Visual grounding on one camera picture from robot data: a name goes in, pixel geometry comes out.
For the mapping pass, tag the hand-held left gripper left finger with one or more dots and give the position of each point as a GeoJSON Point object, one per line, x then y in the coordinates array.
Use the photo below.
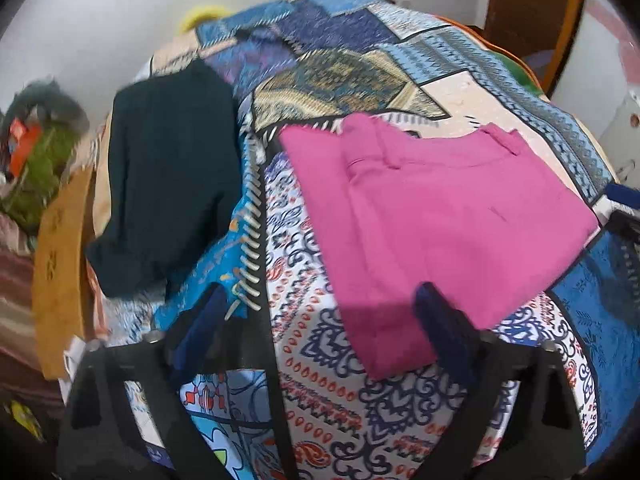
{"type": "Point", "coordinates": [200, 332]}

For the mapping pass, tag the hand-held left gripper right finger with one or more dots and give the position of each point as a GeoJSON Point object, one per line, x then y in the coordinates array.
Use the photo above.
{"type": "Point", "coordinates": [442, 322]}

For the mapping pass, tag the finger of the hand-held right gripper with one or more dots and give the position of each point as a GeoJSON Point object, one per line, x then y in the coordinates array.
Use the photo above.
{"type": "Point", "coordinates": [625, 195]}
{"type": "Point", "coordinates": [625, 225]}

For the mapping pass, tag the pink pants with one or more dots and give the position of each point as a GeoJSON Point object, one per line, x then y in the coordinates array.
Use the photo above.
{"type": "Point", "coordinates": [430, 220]}

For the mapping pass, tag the dark pants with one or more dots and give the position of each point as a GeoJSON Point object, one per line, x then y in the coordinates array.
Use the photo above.
{"type": "Point", "coordinates": [170, 175]}

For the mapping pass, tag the white plastic appliance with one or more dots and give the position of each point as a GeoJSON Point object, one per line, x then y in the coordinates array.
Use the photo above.
{"type": "Point", "coordinates": [622, 125]}

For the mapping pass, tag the wooden board with cutouts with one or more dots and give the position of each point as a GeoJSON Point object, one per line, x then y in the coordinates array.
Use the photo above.
{"type": "Point", "coordinates": [62, 270]}

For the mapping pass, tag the purple cloth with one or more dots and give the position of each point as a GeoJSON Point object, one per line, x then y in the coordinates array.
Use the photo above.
{"type": "Point", "coordinates": [540, 65]}

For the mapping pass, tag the white sliding wardrobe door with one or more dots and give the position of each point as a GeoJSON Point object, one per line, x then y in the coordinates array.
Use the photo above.
{"type": "Point", "coordinates": [605, 40]}

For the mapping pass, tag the striped pink curtain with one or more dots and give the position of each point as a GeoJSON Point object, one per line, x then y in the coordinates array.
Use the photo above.
{"type": "Point", "coordinates": [17, 300]}

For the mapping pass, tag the wooden door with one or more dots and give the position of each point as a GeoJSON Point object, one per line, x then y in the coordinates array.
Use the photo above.
{"type": "Point", "coordinates": [530, 5]}

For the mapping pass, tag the green clothes pile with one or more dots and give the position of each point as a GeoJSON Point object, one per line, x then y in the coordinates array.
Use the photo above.
{"type": "Point", "coordinates": [42, 180]}

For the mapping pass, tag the orange box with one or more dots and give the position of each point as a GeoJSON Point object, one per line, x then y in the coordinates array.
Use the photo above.
{"type": "Point", "coordinates": [25, 147]}

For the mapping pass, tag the patchwork printed bedsheet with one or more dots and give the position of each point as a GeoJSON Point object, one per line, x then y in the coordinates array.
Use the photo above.
{"type": "Point", "coordinates": [330, 75]}

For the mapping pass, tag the yellow foam tube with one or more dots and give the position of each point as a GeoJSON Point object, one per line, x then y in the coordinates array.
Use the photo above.
{"type": "Point", "coordinates": [202, 14]}

